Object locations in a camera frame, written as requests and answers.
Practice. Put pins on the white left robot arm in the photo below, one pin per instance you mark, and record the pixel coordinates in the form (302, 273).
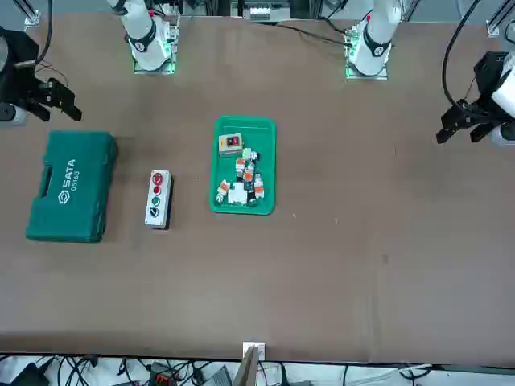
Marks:
(378, 40)

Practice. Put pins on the brown cardboard piece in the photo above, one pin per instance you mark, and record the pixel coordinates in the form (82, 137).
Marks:
(247, 368)

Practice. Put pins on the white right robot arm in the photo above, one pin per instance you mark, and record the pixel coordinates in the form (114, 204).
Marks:
(145, 44)

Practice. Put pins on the green plastic tray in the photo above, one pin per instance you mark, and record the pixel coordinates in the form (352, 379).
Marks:
(265, 161)

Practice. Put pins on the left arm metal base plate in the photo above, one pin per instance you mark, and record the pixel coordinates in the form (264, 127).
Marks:
(350, 48)

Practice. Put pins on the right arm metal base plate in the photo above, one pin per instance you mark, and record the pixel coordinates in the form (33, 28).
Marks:
(171, 48)

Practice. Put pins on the grey power supply unit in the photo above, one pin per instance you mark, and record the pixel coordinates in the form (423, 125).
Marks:
(257, 14)

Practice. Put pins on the white button box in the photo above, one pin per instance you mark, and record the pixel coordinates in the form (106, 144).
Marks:
(159, 209)

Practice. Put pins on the black power adapter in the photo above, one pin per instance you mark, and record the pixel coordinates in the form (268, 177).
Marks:
(28, 374)

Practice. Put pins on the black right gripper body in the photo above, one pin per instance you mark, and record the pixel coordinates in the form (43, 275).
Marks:
(24, 86)

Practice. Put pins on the beige switch box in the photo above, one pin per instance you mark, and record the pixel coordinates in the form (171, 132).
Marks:
(230, 144)

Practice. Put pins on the white terminal block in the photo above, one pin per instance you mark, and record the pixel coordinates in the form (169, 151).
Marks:
(237, 195)

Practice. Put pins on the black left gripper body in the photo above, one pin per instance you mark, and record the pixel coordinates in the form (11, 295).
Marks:
(480, 108)

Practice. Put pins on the aluminium corner bracket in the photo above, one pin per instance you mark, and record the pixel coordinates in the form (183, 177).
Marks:
(495, 24)
(32, 19)

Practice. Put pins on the green plastic tool case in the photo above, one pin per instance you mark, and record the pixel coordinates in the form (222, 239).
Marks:
(72, 185)

